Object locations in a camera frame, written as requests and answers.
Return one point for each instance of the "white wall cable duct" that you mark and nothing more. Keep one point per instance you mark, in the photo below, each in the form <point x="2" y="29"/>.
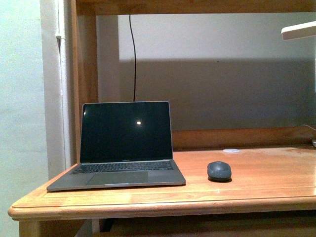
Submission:
<point x="57" y="77"/>

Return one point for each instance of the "white desk lamp head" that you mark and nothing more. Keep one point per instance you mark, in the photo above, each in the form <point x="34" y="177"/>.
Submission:
<point x="299" y="31"/>

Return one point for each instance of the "wooden desk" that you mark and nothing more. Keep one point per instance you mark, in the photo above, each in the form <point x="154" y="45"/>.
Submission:
<point x="273" y="172"/>

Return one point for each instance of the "white desk grommet cover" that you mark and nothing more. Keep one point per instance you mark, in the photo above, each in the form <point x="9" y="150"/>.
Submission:
<point x="231" y="150"/>

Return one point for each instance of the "grey open laptop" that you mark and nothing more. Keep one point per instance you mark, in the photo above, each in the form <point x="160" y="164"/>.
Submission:
<point x="123" y="144"/>

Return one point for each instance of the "dark grey logi mouse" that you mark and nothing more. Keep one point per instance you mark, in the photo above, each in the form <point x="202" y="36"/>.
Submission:
<point x="219" y="171"/>

